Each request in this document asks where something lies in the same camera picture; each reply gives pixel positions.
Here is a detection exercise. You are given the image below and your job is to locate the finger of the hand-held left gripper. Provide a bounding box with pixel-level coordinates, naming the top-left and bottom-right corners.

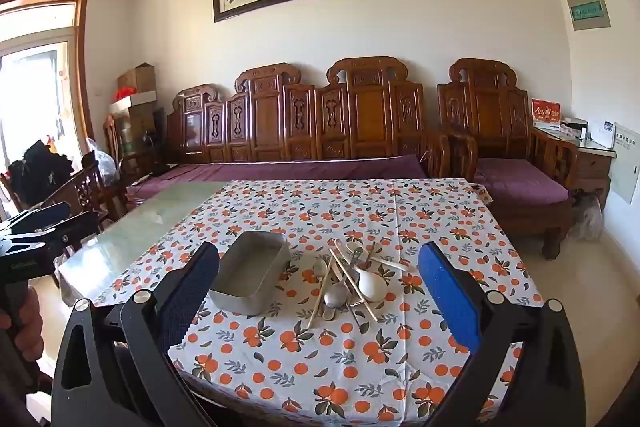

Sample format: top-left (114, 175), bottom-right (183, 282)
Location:
top-left (7, 202), bottom-right (71, 235)
top-left (37, 212), bottom-right (99, 253)

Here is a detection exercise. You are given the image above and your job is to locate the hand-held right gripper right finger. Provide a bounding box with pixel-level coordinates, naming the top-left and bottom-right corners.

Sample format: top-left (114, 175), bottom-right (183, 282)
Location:
top-left (417, 242), bottom-right (586, 427)

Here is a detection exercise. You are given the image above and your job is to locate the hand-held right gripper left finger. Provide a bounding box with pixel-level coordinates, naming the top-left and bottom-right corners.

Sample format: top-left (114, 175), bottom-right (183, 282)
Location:
top-left (51, 243), bottom-right (221, 427)

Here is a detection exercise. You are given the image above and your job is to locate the metal rectangular tray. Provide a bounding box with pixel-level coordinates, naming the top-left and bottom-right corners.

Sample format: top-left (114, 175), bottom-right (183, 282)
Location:
top-left (207, 230), bottom-right (292, 317)

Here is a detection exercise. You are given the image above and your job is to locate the white plastic ladle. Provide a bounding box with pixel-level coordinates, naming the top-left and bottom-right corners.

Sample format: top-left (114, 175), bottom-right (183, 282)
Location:
top-left (334, 238), bottom-right (389, 304)

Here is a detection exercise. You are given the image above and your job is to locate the person's left hand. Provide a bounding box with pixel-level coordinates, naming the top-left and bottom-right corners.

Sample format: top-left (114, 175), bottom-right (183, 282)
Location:
top-left (0, 287), bottom-right (44, 360)

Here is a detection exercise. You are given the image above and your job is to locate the dark wooden chair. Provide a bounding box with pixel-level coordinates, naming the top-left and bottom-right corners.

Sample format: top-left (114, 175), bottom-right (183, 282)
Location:
top-left (42, 162), bottom-right (130, 235)

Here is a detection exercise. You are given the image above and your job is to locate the black clothes pile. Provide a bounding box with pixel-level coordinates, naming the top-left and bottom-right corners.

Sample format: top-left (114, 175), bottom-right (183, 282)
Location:
top-left (7, 139), bottom-right (74, 208)

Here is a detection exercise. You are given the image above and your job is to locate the white plastic fork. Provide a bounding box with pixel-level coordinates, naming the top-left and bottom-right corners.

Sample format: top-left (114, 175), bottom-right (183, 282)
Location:
top-left (370, 256), bottom-right (410, 271)

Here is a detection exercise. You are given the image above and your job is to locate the clear plastic bag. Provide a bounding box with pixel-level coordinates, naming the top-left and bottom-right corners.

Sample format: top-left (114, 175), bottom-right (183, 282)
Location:
top-left (84, 138), bottom-right (121, 184)

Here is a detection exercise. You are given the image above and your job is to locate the glass front cabinet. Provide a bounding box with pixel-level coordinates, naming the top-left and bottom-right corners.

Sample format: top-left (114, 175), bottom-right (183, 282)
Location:
top-left (106, 107), bottom-right (166, 170)

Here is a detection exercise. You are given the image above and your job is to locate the purple armchair cushion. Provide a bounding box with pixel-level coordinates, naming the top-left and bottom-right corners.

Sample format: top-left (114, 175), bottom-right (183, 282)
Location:
top-left (472, 157), bottom-right (571, 208)

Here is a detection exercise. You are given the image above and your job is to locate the orange print tablecloth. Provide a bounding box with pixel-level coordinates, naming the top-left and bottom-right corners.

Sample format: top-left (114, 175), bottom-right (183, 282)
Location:
top-left (92, 178), bottom-right (546, 427)

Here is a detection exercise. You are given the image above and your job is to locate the white box with red flowers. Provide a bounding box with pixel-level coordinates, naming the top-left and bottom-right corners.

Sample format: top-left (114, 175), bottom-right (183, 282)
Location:
top-left (109, 87), bottom-right (157, 114)

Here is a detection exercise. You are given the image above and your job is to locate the purple sofa cushion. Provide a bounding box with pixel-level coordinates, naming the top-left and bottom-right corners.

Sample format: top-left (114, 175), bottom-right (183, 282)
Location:
top-left (127, 153), bottom-right (428, 202)

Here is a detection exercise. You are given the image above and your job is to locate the grey fluffy bag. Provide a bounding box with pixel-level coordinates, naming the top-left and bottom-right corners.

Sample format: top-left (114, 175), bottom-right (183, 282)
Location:
top-left (570, 192), bottom-right (607, 242)

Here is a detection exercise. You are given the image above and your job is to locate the wooden framed balcony door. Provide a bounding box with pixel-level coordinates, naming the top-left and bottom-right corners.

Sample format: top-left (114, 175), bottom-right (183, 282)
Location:
top-left (0, 0), bottom-right (96, 220)

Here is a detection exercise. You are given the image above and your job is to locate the brown cardboard box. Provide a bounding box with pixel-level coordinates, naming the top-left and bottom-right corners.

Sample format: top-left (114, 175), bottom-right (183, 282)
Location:
top-left (116, 63), bottom-right (156, 94)

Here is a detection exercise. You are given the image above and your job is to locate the carved wooden armchair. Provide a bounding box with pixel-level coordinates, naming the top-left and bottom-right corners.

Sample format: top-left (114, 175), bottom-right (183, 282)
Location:
top-left (436, 58), bottom-right (581, 260)

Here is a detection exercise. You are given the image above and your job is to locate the wooden side table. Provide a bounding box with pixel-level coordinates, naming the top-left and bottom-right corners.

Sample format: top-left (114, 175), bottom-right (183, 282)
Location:
top-left (575, 142), bottom-right (617, 208)

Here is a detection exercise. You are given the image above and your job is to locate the long carved wooden sofa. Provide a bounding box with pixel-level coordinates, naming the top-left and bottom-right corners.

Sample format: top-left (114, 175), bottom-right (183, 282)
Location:
top-left (165, 56), bottom-right (451, 180)

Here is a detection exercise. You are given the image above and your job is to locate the red gift box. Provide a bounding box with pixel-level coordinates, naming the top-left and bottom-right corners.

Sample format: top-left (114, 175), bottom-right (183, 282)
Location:
top-left (531, 99), bottom-right (564, 128)

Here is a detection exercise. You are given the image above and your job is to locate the white electrical panel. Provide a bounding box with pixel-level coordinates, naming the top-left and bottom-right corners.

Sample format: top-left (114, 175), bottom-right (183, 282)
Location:
top-left (610, 123), bottom-right (640, 206)

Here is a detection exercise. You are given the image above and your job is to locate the white box device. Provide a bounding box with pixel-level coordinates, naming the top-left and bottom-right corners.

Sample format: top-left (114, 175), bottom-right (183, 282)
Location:
top-left (587, 119), bottom-right (616, 148)

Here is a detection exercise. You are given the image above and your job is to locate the green wall sign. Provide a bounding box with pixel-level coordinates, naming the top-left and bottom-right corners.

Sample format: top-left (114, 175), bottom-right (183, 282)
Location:
top-left (566, 0), bottom-right (612, 32)

